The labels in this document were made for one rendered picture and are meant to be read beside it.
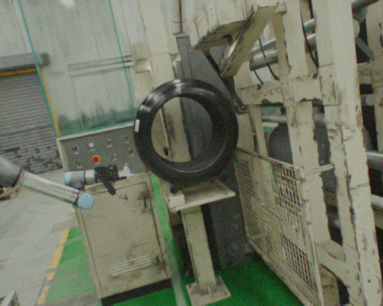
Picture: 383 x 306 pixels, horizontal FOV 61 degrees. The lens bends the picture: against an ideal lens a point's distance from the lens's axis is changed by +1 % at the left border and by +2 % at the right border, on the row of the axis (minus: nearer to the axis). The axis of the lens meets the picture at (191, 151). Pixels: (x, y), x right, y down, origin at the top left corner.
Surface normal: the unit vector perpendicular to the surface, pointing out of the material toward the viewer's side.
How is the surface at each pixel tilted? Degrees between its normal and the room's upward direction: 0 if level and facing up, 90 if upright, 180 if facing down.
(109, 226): 90
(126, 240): 89
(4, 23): 90
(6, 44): 90
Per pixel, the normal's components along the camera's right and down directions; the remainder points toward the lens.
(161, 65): 0.19, 0.12
